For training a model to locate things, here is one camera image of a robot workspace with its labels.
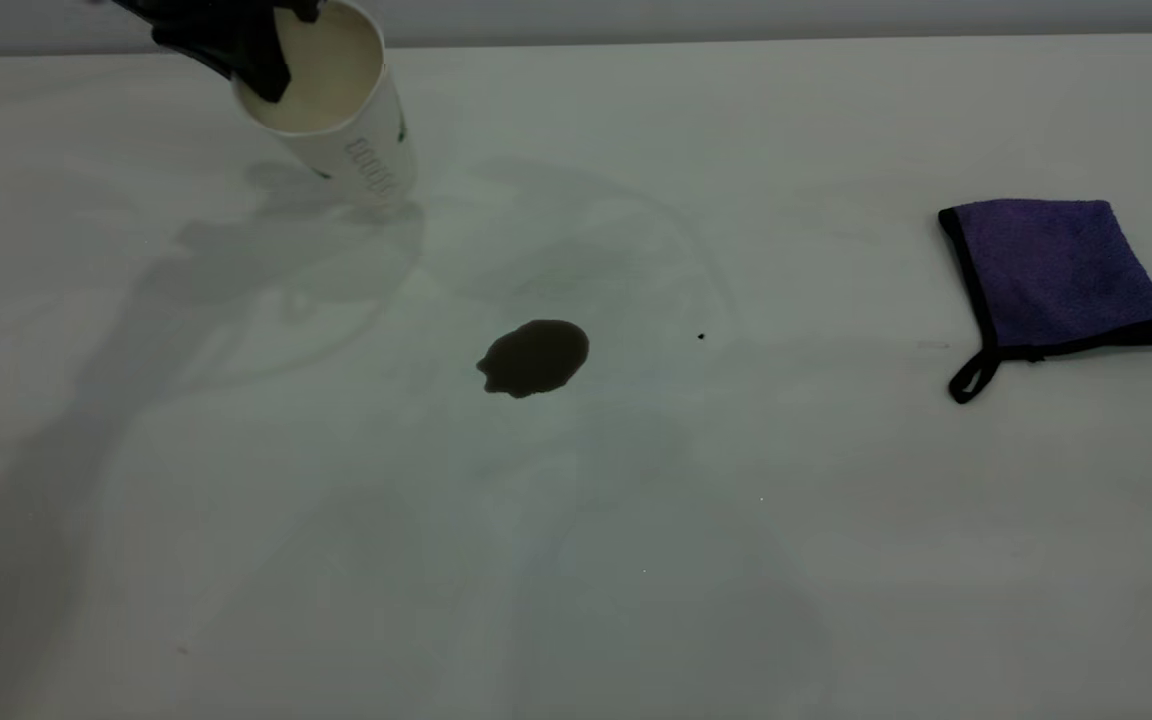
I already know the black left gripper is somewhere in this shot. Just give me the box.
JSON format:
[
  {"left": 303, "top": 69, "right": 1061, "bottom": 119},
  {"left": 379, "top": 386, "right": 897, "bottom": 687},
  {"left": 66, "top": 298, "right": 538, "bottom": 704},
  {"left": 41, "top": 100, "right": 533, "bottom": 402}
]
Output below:
[{"left": 108, "top": 0, "right": 323, "bottom": 104}]

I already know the white paper coffee cup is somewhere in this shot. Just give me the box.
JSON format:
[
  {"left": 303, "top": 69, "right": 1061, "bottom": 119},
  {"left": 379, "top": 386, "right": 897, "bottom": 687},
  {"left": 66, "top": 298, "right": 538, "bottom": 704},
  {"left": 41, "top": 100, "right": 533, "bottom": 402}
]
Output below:
[{"left": 232, "top": 0, "right": 419, "bottom": 208}]

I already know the purple cloth with black trim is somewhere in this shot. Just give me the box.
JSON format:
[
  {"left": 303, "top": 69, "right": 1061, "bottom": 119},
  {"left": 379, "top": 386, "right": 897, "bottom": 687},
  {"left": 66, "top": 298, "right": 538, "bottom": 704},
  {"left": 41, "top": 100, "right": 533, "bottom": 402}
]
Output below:
[{"left": 937, "top": 198, "right": 1152, "bottom": 406}]

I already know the dark brown coffee spill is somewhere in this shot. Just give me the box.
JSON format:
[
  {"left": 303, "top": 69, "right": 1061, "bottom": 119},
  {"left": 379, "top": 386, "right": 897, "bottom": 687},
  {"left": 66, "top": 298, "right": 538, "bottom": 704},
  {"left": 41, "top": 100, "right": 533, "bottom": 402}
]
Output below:
[{"left": 477, "top": 319, "right": 591, "bottom": 399}]

